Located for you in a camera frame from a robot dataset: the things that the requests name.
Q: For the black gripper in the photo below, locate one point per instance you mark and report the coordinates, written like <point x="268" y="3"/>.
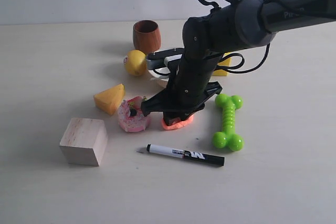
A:
<point x="188" y="89"/>

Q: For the orange putty blob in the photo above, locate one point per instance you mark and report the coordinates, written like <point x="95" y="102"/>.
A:
<point x="172" y="127"/>

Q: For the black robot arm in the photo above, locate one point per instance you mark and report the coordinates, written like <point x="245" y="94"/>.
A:
<point x="231" y="26"/>

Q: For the pink toy cake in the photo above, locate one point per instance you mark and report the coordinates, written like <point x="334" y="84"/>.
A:
<point x="130" y="117"/>

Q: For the white ceramic bowl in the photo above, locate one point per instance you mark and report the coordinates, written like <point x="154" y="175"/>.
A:
<point x="160" y="76"/>

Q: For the black and white marker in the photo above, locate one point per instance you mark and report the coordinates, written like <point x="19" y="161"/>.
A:
<point x="186" y="155"/>

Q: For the green bone dog toy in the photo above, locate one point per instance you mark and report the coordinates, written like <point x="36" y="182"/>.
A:
<point x="227" y="137"/>

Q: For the yellow lemon with sticker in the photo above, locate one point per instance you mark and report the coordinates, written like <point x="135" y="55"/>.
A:
<point x="134" y="63"/>

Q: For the orange cheese wedge toy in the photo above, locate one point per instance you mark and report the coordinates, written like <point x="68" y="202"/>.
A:
<point x="109" y="100"/>

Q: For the brown wooden cup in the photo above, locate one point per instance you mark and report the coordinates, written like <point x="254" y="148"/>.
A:
<point x="146" y="36"/>

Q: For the light wooden cube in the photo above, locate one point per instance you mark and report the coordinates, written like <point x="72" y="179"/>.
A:
<point x="84" y="141"/>

